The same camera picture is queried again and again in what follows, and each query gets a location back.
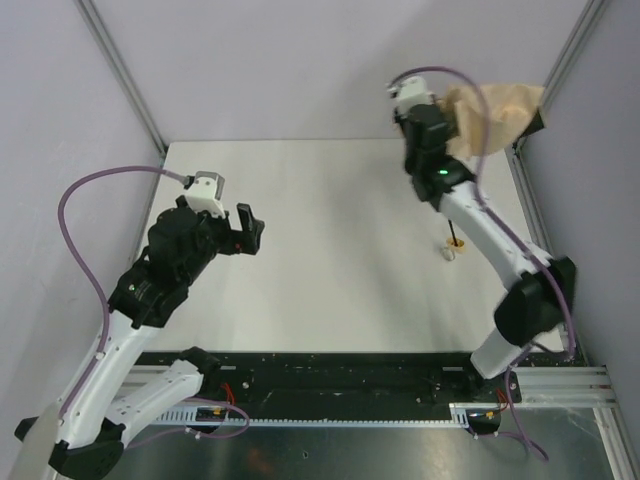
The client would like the beige folding umbrella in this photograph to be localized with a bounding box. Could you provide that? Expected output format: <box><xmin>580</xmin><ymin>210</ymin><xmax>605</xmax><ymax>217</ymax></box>
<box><xmin>439</xmin><ymin>82</ymin><xmax>547</xmax><ymax>262</ymax></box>

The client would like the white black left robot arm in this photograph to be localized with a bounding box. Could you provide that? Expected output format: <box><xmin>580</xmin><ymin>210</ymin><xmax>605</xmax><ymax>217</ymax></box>
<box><xmin>10</xmin><ymin>197</ymin><xmax>265</xmax><ymax>479</ymax></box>

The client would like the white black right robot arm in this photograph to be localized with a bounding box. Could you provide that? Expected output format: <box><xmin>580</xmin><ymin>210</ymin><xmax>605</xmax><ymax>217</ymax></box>
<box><xmin>394</xmin><ymin>104</ymin><xmax>577</xmax><ymax>379</ymax></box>

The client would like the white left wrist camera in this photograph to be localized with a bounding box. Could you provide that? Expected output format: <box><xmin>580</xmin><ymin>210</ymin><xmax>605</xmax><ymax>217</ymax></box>
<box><xmin>184</xmin><ymin>171</ymin><xmax>225</xmax><ymax>218</ymax></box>

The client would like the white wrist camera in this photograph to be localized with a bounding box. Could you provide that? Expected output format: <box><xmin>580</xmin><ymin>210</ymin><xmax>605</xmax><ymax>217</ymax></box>
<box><xmin>388</xmin><ymin>76</ymin><xmax>434</xmax><ymax>116</ymax></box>
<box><xmin>184</xmin><ymin>171</ymin><xmax>225</xmax><ymax>218</ymax></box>

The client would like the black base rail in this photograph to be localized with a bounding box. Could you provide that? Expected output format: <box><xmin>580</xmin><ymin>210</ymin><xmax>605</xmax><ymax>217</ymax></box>
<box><xmin>134</xmin><ymin>349</ymin><xmax>521</xmax><ymax>421</ymax></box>

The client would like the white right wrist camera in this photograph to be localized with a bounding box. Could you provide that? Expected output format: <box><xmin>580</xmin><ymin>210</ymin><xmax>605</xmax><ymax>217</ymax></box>
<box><xmin>388</xmin><ymin>76</ymin><xmax>434</xmax><ymax>116</ymax></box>

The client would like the aluminium left corner post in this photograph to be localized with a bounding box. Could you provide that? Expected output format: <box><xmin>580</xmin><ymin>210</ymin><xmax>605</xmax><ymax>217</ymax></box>
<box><xmin>73</xmin><ymin>0</ymin><xmax>168</xmax><ymax>159</ymax></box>

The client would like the aluminium right side rail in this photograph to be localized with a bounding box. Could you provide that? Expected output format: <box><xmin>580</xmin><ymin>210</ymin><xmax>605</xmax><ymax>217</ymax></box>
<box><xmin>505</xmin><ymin>140</ymin><xmax>555</xmax><ymax>253</ymax></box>

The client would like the grey slotted cable duct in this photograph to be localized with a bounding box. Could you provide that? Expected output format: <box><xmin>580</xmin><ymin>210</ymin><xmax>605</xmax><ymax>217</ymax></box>
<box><xmin>151</xmin><ymin>404</ymin><xmax>469</xmax><ymax>429</ymax></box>

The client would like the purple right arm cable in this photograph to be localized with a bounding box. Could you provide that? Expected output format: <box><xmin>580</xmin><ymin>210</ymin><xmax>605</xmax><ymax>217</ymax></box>
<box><xmin>389</xmin><ymin>65</ymin><xmax>576</xmax><ymax>461</ymax></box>

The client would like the aluminium front cross rail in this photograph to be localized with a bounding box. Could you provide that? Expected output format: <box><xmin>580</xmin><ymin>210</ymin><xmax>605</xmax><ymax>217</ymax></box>
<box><xmin>514</xmin><ymin>367</ymin><xmax>617</xmax><ymax>409</ymax></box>

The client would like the aluminium corner frame post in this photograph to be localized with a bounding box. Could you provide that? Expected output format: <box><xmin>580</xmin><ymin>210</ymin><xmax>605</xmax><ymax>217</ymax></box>
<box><xmin>539</xmin><ymin>0</ymin><xmax>610</xmax><ymax>122</ymax></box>

